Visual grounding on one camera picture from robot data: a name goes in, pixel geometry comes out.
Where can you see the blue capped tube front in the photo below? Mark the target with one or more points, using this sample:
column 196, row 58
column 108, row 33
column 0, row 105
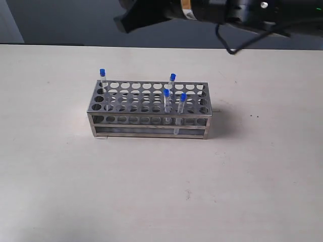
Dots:
column 180, row 111

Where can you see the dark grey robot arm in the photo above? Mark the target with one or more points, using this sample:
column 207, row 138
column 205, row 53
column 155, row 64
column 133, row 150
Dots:
column 251, row 15

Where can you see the stainless steel test tube rack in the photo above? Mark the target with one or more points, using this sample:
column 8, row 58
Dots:
column 137, row 110

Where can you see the blue capped tube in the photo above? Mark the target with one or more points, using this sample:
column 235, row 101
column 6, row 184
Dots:
column 167, row 105
column 171, row 81
column 104, row 86
column 180, row 111

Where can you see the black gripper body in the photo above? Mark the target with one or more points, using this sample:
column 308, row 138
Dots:
column 143, row 13

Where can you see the blue capped tube back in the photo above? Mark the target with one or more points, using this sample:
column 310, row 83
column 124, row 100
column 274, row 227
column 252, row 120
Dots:
column 171, row 81

